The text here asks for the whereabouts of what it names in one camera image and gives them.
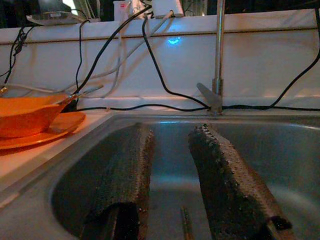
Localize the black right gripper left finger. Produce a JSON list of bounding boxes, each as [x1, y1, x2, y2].
[[81, 122, 155, 240]]

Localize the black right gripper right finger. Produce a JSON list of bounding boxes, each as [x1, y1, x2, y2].
[[187, 122, 298, 240]]

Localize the stainless steel sink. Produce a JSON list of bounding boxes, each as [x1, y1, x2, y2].
[[0, 109, 320, 240]]

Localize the orange plate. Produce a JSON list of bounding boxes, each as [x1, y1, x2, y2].
[[0, 111, 87, 151]]

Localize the metal tongs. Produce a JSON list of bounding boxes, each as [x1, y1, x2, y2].
[[49, 83, 105, 107]]

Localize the orange bowl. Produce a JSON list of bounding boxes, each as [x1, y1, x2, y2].
[[0, 93, 76, 139]]

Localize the metal faucet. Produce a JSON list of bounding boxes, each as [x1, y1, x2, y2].
[[196, 0, 226, 117]]

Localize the white charger with red mark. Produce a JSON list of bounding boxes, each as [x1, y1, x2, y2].
[[113, 0, 134, 22]]

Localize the grey flat device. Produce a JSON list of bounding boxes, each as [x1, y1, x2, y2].
[[26, 11, 89, 26]]

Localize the white power adapter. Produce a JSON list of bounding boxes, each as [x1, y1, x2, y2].
[[151, 0, 185, 19]]

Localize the long black cable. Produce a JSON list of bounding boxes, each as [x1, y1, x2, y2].
[[74, 103, 320, 113]]

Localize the looping black cable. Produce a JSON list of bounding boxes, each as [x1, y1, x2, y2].
[[141, 14, 211, 111]]

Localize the thick black cable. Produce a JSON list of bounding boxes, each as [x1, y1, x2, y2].
[[73, 4, 153, 95]]

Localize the thin black cable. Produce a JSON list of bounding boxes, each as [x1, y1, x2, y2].
[[75, 19, 91, 96]]

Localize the white cable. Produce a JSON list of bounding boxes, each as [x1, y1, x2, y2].
[[94, 9, 176, 78]]

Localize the curved black cable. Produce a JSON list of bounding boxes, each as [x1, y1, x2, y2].
[[272, 7, 320, 106]]

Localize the tangled black cable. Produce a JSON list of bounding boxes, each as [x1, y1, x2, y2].
[[0, 26, 34, 84]]

